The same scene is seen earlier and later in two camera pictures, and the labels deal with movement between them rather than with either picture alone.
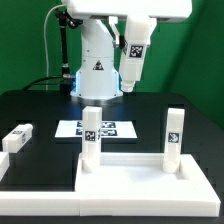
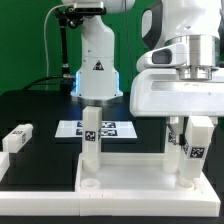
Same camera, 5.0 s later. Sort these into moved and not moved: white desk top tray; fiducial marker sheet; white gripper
Moved: white gripper
Not moved: fiducial marker sheet; white desk top tray
